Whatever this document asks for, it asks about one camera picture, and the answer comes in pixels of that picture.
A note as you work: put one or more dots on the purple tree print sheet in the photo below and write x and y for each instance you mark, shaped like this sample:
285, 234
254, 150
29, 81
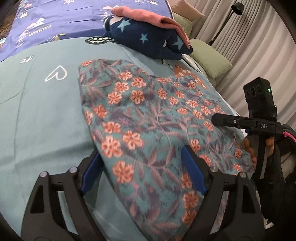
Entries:
39, 22

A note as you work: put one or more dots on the green cushion far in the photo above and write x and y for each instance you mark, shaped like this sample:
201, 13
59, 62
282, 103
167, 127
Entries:
186, 24

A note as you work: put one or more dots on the black floor lamp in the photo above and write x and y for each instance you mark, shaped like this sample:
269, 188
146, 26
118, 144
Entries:
237, 8

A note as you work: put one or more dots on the right hand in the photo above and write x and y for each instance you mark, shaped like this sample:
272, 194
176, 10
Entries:
246, 145

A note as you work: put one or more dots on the floral fleece garment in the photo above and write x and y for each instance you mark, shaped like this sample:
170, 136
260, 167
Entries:
139, 123

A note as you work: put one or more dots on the teal patterned bed quilt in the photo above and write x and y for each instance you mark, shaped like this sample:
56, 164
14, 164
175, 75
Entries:
43, 127

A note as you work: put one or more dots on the pink folded garment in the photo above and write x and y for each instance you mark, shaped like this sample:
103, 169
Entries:
142, 15

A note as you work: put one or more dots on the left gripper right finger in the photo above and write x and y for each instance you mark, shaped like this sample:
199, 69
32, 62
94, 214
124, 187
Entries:
242, 218

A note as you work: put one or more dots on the green cushion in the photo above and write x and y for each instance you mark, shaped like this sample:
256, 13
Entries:
214, 64
186, 24

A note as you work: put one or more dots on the navy star fleece garment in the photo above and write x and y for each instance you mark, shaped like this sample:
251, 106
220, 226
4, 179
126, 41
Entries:
152, 41

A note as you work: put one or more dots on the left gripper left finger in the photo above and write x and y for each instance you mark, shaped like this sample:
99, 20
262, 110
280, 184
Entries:
43, 218

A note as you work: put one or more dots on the green cushion near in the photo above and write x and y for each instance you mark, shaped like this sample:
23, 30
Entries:
214, 64

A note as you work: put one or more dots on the beige pillow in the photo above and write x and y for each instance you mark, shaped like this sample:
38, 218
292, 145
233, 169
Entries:
183, 8

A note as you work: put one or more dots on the black camera box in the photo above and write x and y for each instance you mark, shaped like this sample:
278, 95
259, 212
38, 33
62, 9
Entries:
259, 99

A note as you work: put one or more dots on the dark brown blanket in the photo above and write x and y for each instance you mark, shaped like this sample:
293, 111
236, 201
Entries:
7, 21

